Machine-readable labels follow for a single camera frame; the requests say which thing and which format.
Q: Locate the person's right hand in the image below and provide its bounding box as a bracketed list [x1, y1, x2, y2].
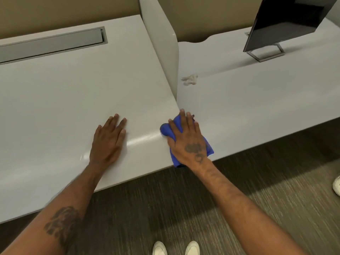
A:
[167, 108, 212, 171]

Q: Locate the person's left hand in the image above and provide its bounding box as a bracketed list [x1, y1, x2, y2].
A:
[89, 114, 127, 168]

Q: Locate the blue cleaning cloth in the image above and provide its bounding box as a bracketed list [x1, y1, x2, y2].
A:
[160, 115, 214, 168]

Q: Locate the person's right forearm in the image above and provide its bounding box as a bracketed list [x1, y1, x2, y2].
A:
[186, 158, 308, 255]

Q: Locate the person's left forearm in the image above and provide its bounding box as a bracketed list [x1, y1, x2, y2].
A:
[0, 160, 107, 255]

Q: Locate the crumpled white tissue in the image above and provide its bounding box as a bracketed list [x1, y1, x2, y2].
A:
[181, 74, 199, 86]

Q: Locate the white desk divider panel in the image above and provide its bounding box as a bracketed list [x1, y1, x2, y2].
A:
[138, 0, 179, 101]

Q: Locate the silver monitor stand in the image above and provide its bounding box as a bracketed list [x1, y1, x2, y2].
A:
[244, 32, 285, 63]

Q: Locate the person's white left shoe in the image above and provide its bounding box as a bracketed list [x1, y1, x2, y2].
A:
[152, 241, 168, 255]

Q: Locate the person's white right shoe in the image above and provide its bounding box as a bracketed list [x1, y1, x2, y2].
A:
[185, 241, 200, 255]

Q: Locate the black flat monitor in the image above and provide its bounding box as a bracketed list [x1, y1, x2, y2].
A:
[243, 0, 339, 53]

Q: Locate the grey desk cable tray lid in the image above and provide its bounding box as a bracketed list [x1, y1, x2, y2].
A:
[0, 26, 109, 64]

